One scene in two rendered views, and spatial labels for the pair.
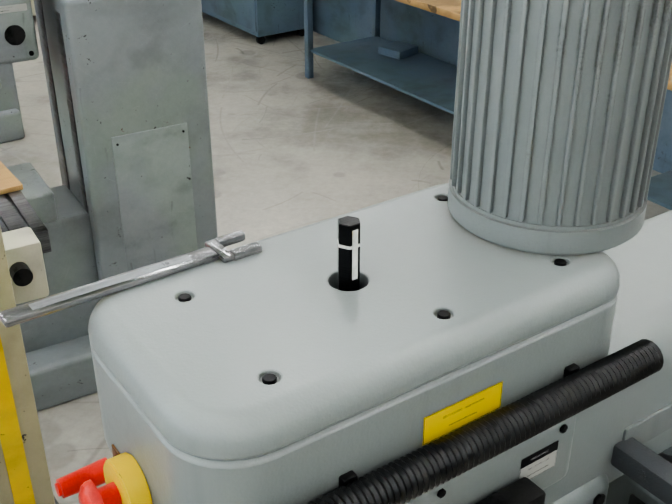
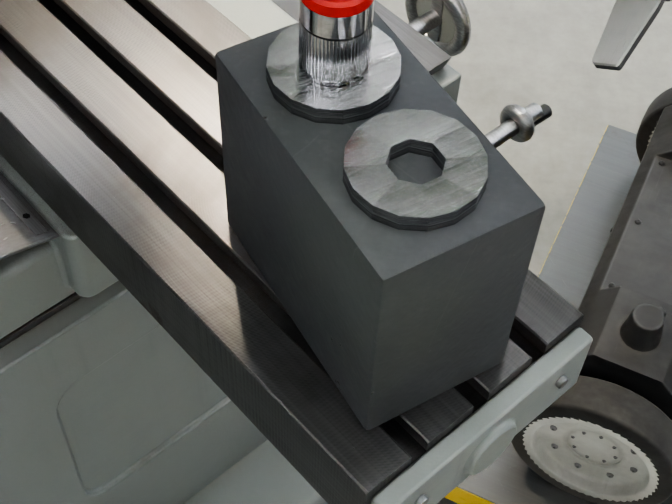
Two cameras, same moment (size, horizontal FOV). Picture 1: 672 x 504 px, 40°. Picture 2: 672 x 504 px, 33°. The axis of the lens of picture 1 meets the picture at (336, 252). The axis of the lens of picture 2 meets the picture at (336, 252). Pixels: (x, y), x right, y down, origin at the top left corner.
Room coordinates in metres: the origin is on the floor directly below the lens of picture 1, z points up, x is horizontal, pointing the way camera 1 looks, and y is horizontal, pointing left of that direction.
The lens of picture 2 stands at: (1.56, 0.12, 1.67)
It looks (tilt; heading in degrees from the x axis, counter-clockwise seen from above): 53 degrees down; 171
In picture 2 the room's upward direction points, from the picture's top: 3 degrees clockwise
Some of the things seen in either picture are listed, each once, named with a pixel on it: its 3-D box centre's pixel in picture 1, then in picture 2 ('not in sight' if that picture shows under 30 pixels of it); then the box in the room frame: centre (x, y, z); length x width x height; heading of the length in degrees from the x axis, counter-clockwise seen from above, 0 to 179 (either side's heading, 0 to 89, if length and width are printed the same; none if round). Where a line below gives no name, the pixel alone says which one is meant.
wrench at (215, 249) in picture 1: (135, 277); not in sight; (0.72, 0.18, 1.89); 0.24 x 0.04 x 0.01; 125
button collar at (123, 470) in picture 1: (127, 489); not in sight; (0.59, 0.18, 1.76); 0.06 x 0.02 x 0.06; 35
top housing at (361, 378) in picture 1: (360, 347); not in sight; (0.73, -0.02, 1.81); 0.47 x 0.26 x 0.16; 125
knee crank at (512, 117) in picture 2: not in sight; (497, 137); (0.54, 0.50, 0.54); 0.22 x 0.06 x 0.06; 125
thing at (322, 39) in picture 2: not in sight; (335, 28); (1.02, 0.20, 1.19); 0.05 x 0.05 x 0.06
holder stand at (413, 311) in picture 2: not in sight; (366, 208); (1.06, 0.22, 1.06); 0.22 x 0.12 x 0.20; 23
